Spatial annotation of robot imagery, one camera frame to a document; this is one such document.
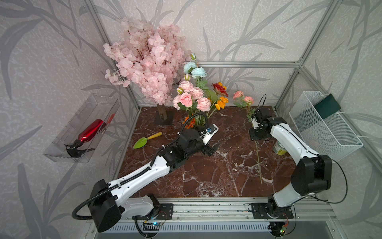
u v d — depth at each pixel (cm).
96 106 79
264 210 74
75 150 59
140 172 46
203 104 68
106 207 37
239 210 75
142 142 99
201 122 79
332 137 61
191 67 75
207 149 63
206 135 59
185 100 61
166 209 76
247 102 94
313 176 44
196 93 69
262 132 64
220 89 73
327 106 71
